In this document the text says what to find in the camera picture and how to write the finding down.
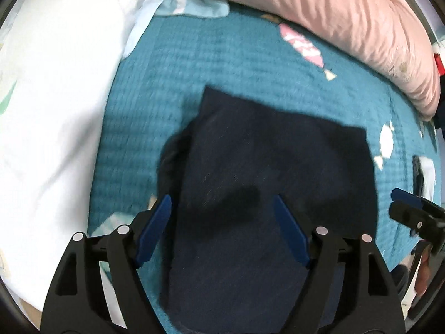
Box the dark denim jacket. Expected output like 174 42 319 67
156 85 381 331

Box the navy and yellow puffer jacket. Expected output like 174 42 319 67
433 77 445 129

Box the folded navy garment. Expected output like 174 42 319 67
412 156 424 195

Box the person's right hand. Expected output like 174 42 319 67
415 245 432 297

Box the teal candy print bed mat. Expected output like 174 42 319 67
87 2 440 321

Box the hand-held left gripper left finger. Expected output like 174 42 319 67
41 195 172 334

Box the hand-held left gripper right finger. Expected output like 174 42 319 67
273 195 406 334

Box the white pillow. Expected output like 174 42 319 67
0 0 174 317

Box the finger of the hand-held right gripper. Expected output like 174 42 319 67
389 188 445 240

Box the blue striped pillow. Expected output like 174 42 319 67
120 0 230 60

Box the pink quilt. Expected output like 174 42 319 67
128 0 442 121

